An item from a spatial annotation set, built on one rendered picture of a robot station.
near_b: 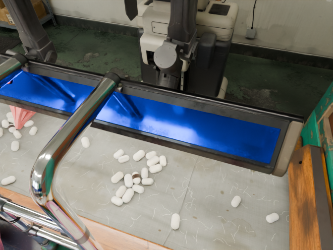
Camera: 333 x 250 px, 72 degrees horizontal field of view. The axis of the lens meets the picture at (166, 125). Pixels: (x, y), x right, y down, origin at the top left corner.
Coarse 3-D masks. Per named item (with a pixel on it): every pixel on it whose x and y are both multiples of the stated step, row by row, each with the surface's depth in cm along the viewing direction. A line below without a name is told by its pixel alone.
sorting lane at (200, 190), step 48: (0, 144) 70; (96, 144) 70; (144, 144) 70; (96, 192) 59; (144, 192) 59; (192, 192) 59; (240, 192) 59; (288, 192) 59; (192, 240) 52; (240, 240) 52; (288, 240) 52
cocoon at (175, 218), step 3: (174, 216) 53; (177, 216) 53; (171, 219) 53; (174, 219) 53; (177, 219) 53; (171, 222) 53; (174, 222) 52; (177, 222) 53; (171, 225) 52; (174, 225) 52; (177, 225) 52; (174, 228) 52; (177, 228) 53
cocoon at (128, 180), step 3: (126, 174) 61; (129, 174) 61; (126, 177) 60; (129, 177) 60; (126, 180) 60; (129, 180) 60; (132, 180) 60; (126, 183) 59; (129, 183) 59; (132, 183) 60; (126, 186) 59; (129, 186) 59
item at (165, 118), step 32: (32, 64) 33; (0, 96) 36; (32, 96) 35; (64, 96) 33; (128, 96) 31; (160, 96) 29; (192, 96) 28; (128, 128) 32; (160, 128) 31; (192, 128) 29; (224, 128) 28; (256, 128) 27; (288, 128) 26; (224, 160) 30; (256, 160) 28; (288, 160) 27
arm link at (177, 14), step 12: (180, 0) 50; (192, 0) 51; (180, 12) 52; (192, 12) 55; (168, 24) 58; (180, 24) 55; (192, 24) 57; (168, 36) 60; (180, 36) 58; (192, 36) 60; (180, 48) 62
